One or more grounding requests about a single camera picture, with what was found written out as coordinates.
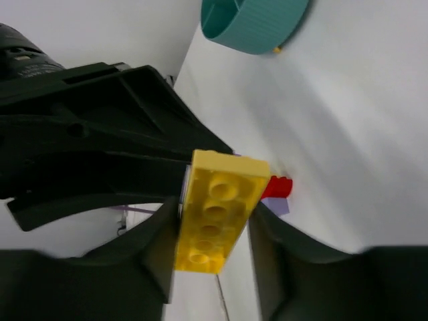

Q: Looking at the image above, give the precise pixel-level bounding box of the red curved lego piece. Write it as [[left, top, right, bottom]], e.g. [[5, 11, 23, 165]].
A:
[[261, 175, 293, 199]]

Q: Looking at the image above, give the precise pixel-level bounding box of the lavender lego brick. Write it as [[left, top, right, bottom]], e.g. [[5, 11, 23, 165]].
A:
[[261, 197, 290, 217]]

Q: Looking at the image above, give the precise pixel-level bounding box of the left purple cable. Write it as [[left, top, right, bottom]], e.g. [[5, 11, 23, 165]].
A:
[[112, 204, 158, 215]]

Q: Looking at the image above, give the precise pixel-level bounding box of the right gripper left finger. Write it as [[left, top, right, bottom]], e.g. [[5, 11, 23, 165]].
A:
[[1, 197, 180, 320]]

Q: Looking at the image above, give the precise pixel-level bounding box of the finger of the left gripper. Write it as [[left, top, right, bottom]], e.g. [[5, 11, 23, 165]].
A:
[[7, 156, 190, 231], [63, 65, 232, 161]]

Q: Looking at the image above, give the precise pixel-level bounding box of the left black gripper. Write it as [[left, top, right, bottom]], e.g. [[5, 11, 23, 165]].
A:
[[1, 25, 134, 161]]

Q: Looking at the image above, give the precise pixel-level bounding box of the teal round divided container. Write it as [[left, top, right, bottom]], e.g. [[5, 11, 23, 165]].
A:
[[200, 0, 311, 55]]

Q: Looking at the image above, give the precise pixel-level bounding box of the long yellow lego brick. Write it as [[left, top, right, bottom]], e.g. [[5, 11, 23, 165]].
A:
[[175, 150, 271, 274]]

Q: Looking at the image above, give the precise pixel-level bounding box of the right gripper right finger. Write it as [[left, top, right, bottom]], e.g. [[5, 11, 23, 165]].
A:
[[249, 204, 427, 320]]

